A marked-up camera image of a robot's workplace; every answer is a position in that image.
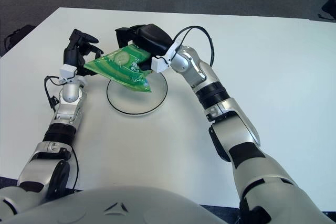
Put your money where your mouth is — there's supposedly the white plate with black rim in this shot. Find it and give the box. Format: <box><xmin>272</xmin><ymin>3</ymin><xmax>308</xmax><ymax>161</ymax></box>
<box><xmin>107</xmin><ymin>71</ymin><xmax>168</xmax><ymax>115</ymax></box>

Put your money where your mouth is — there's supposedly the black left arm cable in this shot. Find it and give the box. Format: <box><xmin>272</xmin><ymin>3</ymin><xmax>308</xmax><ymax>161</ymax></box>
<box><xmin>44</xmin><ymin>76</ymin><xmax>79</xmax><ymax>190</ymax></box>

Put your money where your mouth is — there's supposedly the white right wrist connector box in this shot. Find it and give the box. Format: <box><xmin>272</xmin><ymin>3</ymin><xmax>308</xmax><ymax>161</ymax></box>
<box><xmin>151</xmin><ymin>40</ymin><xmax>182</xmax><ymax>74</ymax></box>

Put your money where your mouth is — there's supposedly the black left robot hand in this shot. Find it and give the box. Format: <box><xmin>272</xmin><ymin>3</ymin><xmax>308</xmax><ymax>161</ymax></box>
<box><xmin>62</xmin><ymin>28</ymin><xmax>104</xmax><ymax>77</ymax></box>

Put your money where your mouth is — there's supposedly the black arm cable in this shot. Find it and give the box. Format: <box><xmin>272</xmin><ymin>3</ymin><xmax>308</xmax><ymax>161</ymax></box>
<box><xmin>44</xmin><ymin>76</ymin><xmax>79</xmax><ymax>190</ymax></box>
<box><xmin>165</xmin><ymin>26</ymin><xmax>215</xmax><ymax>67</ymax></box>

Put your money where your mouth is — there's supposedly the black backpack on floor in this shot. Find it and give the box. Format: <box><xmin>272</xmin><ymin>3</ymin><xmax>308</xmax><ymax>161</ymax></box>
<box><xmin>3</xmin><ymin>25</ymin><xmax>36</xmax><ymax>51</ymax></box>

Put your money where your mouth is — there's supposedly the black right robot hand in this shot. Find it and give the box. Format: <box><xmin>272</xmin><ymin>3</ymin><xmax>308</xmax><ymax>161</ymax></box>
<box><xmin>114</xmin><ymin>24</ymin><xmax>174</xmax><ymax>71</ymax></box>

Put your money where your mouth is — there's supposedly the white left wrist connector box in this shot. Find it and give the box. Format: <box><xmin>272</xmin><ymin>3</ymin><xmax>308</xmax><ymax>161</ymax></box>
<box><xmin>59</xmin><ymin>63</ymin><xmax>78</xmax><ymax>83</ymax></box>

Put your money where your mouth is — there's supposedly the black bag with strap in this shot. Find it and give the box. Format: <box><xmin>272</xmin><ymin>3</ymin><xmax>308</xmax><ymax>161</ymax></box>
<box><xmin>316</xmin><ymin>0</ymin><xmax>336</xmax><ymax>22</ymax></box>

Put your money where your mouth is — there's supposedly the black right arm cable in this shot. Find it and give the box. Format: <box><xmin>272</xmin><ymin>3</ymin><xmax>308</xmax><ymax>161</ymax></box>
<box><xmin>165</xmin><ymin>26</ymin><xmax>215</xmax><ymax>67</ymax></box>

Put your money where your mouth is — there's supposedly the green potato chip bag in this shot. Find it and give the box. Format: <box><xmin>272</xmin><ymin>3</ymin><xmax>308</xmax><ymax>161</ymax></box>
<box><xmin>83</xmin><ymin>45</ymin><xmax>153</xmax><ymax>93</ymax></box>

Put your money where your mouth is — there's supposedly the silver robot torso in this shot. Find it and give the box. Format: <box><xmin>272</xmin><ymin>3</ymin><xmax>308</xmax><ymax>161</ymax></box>
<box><xmin>0</xmin><ymin>186</ymin><xmax>224</xmax><ymax>224</ymax></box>

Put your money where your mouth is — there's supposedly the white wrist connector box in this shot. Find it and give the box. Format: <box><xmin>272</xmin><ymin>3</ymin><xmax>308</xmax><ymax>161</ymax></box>
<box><xmin>151</xmin><ymin>40</ymin><xmax>182</xmax><ymax>74</ymax></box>
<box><xmin>59</xmin><ymin>63</ymin><xmax>78</xmax><ymax>83</ymax></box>

